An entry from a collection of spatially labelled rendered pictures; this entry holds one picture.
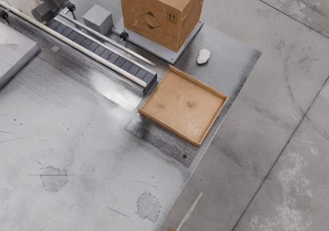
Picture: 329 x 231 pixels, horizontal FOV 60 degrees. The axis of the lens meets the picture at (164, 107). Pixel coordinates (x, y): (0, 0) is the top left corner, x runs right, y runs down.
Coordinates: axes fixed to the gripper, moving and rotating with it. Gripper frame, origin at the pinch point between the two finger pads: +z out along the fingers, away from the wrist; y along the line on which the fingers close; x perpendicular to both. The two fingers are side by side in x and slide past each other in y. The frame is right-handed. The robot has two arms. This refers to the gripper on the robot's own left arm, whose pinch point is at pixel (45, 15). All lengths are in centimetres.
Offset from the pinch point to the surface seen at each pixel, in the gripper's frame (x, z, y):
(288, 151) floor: 170, -19, -48
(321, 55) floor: 165, -16, -145
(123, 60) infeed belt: 35.6, -22.0, -2.1
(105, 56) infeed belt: 29.4, -16.8, 0.2
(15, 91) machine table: 13.8, 2.8, 34.3
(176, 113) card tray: 64, -39, 6
